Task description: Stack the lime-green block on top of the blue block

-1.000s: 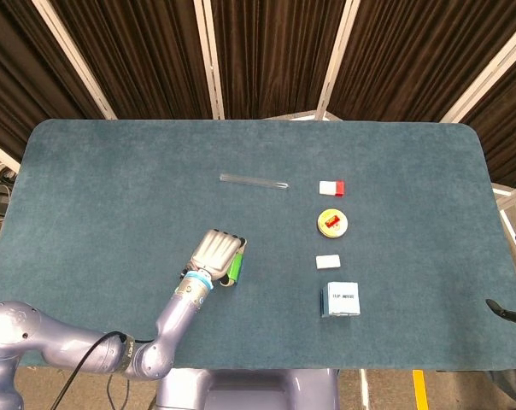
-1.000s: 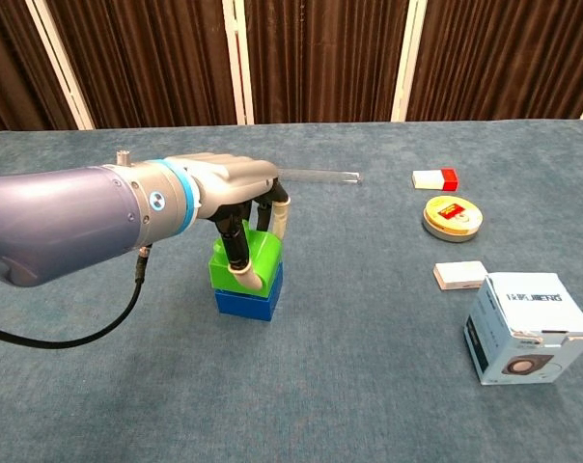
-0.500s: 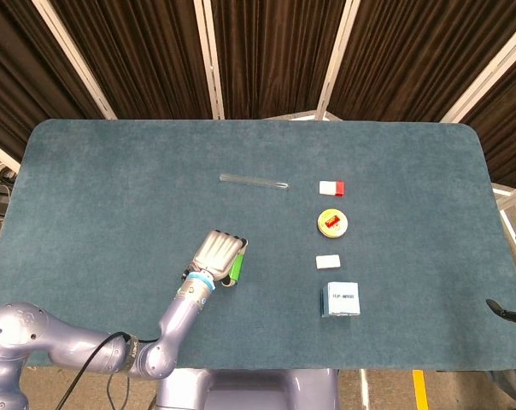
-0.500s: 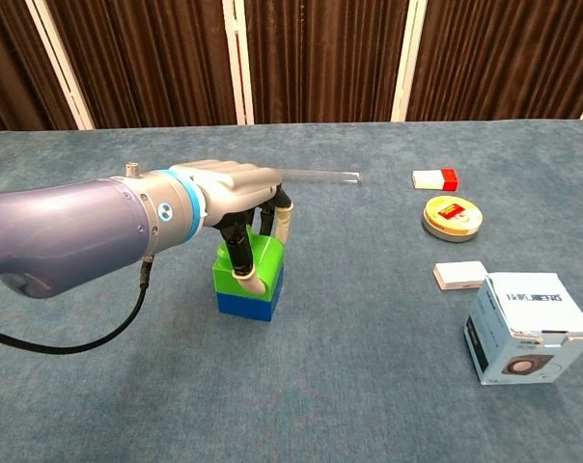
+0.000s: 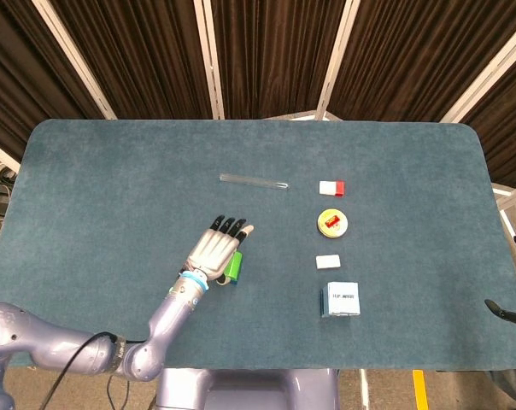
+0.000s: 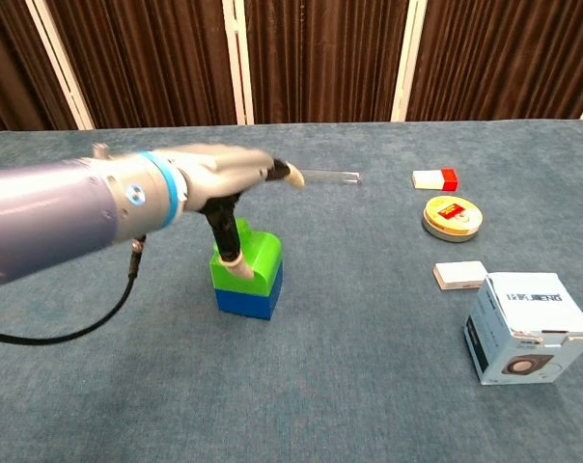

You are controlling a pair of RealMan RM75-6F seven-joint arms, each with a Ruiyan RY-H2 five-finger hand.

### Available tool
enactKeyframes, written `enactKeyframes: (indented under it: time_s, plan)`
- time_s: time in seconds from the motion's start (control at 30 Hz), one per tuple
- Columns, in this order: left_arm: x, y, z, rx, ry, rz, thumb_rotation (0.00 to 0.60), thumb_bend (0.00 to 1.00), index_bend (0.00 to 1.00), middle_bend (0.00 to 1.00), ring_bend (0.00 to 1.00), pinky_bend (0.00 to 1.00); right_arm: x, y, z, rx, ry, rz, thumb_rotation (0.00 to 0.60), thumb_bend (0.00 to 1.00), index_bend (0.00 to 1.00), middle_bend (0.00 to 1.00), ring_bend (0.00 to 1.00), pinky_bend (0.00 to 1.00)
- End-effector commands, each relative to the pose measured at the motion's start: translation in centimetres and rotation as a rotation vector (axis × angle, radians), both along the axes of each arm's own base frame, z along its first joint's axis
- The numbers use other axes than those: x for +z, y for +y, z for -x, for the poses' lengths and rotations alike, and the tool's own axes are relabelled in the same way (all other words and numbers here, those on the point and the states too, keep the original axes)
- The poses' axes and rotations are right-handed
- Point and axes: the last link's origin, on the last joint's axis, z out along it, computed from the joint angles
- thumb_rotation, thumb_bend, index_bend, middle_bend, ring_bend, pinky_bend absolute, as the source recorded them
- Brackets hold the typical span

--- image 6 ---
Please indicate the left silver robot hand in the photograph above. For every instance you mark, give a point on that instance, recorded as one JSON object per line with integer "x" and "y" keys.
{"x": 219, "y": 171}

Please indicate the green toy brick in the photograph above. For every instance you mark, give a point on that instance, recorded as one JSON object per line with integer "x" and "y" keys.
{"x": 258, "y": 260}

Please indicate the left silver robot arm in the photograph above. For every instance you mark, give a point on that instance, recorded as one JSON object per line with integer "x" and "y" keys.
{"x": 55, "y": 212}

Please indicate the blue toy brick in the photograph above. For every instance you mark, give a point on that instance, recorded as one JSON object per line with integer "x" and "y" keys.
{"x": 253, "y": 299}

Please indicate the clear plastic tube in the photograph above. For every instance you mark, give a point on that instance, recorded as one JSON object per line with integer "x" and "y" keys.
{"x": 332, "y": 176}

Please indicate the brown curtain panel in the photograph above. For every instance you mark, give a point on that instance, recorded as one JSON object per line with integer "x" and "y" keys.
{"x": 504, "y": 58}
{"x": 7, "y": 72}
{"x": 325, "y": 60}
{"x": 147, "y": 60}

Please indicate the red and white eraser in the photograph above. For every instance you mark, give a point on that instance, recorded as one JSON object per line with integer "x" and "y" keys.
{"x": 435, "y": 179}

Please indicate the round yellow tape tin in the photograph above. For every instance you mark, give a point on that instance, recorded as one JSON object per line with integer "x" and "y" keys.
{"x": 452, "y": 218}

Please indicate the small white box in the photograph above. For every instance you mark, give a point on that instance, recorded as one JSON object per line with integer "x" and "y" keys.
{"x": 460, "y": 275}

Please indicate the light blue speaker carton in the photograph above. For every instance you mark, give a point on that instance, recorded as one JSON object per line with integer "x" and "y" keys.
{"x": 523, "y": 333}

